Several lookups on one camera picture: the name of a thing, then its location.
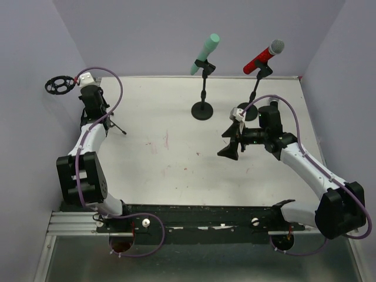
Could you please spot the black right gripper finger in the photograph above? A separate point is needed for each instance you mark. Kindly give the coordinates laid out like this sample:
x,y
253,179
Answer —
x,y
230,151
232,131

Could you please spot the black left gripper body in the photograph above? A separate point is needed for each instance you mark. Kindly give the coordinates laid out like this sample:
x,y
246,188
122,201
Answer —
x,y
89,90

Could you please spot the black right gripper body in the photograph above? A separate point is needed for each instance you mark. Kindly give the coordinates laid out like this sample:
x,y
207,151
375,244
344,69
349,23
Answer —
x,y
239,139

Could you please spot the short black round-base mic stand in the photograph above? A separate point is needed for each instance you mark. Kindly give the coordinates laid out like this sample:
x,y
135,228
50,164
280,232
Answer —
x,y
202,110

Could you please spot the mint green microphone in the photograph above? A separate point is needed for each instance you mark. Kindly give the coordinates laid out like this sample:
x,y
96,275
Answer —
x,y
209,46

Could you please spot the red glitter microphone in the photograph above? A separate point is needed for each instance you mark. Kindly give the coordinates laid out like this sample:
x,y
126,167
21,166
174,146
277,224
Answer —
x,y
276,47

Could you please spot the black microphone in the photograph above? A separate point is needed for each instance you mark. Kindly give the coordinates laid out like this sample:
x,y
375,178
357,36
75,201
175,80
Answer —
x,y
274,102

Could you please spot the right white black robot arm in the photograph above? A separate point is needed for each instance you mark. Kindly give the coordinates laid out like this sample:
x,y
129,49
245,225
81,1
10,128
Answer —
x,y
340,209

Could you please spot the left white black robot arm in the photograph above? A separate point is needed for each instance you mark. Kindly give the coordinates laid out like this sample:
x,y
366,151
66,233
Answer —
x,y
81,177

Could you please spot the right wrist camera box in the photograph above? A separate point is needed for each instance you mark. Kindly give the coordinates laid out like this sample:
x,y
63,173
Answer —
x,y
237,116

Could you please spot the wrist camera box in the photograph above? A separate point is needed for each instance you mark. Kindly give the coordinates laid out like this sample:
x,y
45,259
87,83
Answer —
x,y
237,116
85,79

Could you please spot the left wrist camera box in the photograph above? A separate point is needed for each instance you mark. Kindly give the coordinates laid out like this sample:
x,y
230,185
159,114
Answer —
x,y
85,79

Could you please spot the black front mounting rail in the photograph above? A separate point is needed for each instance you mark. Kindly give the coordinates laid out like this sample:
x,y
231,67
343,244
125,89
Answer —
x,y
173,224

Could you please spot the aluminium frame rail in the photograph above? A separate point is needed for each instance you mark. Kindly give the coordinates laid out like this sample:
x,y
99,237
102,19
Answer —
x,y
78,224

